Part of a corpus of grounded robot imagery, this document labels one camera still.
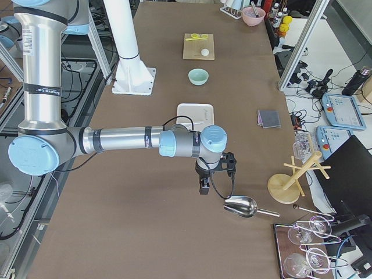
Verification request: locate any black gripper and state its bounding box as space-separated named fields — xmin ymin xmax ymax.
xmin=195 ymin=160 xmax=210 ymax=194

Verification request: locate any white steamed bun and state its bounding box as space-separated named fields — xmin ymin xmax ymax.
xmin=201 ymin=48 xmax=209 ymax=56

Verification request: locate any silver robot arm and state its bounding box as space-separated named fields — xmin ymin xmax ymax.
xmin=8 ymin=1 xmax=235 ymax=195

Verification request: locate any light green bowl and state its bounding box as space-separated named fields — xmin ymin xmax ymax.
xmin=188 ymin=69 xmax=209 ymax=86

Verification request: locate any pink bowl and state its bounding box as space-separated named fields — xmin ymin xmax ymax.
xmin=242 ymin=6 xmax=266 ymax=26

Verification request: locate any metal tube in bowl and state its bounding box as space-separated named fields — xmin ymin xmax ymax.
xmin=251 ymin=1 xmax=259 ymax=18

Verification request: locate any metal scoop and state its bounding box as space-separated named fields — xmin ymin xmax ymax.
xmin=223 ymin=195 xmax=280 ymax=218

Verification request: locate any cream rabbit tray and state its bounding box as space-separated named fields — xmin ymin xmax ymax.
xmin=176 ymin=103 xmax=214 ymax=127

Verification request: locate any wooden mug tree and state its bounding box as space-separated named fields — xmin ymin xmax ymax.
xmin=267 ymin=134 xmax=331 ymax=205

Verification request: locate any grey folded cloth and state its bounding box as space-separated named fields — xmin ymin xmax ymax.
xmin=257 ymin=110 xmax=281 ymax=128

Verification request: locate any wine glass rack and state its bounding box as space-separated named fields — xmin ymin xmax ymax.
xmin=273 ymin=213 xmax=348 ymax=278

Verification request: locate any near teach pendant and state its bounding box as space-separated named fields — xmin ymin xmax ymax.
xmin=316 ymin=126 xmax=353 ymax=159

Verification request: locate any teach pendant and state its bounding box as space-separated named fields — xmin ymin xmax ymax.
xmin=321 ymin=93 xmax=367 ymax=130
xmin=316 ymin=126 xmax=353 ymax=159

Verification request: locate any wooden cutting board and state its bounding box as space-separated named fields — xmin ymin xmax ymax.
xmin=183 ymin=33 xmax=215 ymax=60

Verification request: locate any far teach pendant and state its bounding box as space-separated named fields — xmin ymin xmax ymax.
xmin=321 ymin=93 xmax=367 ymax=130

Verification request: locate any black water bottle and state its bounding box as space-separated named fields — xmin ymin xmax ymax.
xmin=341 ymin=66 xmax=371 ymax=96

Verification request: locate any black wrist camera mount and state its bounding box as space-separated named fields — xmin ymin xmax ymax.
xmin=220 ymin=152 xmax=237 ymax=178

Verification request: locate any aluminium frame post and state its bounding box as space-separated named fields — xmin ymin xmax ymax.
xmin=278 ymin=0 xmax=329 ymax=91

